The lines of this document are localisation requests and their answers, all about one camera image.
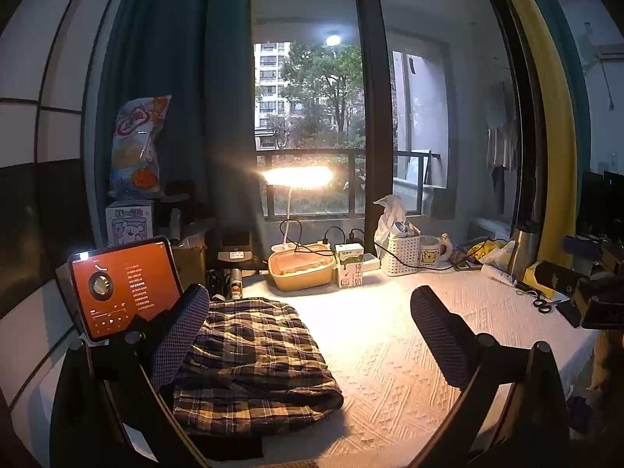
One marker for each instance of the tablet with orange screen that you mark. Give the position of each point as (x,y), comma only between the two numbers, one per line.
(122,290)

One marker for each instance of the blue curtain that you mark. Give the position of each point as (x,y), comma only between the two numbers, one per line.
(161,58)

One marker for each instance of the grey spray can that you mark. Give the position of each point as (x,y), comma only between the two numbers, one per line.
(236,283)

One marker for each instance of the plaid pants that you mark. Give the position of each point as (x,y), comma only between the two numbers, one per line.
(248,360)

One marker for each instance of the dark device with label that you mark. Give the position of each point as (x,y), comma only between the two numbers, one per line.
(235,246)

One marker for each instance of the white textured tablecloth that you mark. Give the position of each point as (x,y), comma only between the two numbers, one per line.
(390,375)

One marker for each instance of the cardboard box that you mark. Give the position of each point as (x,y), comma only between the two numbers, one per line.
(189,261)

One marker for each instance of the hanging clothes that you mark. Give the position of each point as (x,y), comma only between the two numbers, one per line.
(502,141)

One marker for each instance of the green white milk carton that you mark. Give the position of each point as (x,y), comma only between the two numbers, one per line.
(349,268)

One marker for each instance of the yellow lidded container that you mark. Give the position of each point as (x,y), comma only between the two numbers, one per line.
(300,270)

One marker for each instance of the white plastic bag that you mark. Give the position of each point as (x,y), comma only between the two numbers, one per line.
(499,261)

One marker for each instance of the black monitor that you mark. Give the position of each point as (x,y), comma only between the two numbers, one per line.
(602,204)

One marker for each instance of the white desk lamp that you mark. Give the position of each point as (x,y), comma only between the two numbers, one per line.
(297,176)

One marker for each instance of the yellow plastic bag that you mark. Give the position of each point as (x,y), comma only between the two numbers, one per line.
(487,247)

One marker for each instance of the white box bear print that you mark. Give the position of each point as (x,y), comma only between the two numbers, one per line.
(129,224)

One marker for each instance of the white mug yellow bear print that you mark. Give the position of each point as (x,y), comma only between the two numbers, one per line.
(431,253)

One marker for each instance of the colourful snack bag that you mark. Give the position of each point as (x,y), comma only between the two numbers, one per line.
(139,148)

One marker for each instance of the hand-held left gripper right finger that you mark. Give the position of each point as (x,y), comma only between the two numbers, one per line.
(438,336)

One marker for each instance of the steel thermos bottle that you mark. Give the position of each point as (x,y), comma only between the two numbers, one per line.
(522,251)

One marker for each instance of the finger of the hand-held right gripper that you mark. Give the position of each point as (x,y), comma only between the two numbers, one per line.
(558,277)
(582,244)

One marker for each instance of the yellow padded pole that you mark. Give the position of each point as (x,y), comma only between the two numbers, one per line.
(546,107)

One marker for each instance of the person's right forearm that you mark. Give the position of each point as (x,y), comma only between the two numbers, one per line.
(604,365)

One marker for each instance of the black scissors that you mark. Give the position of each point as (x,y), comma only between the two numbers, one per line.
(542,302)

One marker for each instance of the white perforated basket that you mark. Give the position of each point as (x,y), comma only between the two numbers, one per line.
(399,256)

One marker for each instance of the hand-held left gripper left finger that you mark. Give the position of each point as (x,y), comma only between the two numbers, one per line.
(179,334)

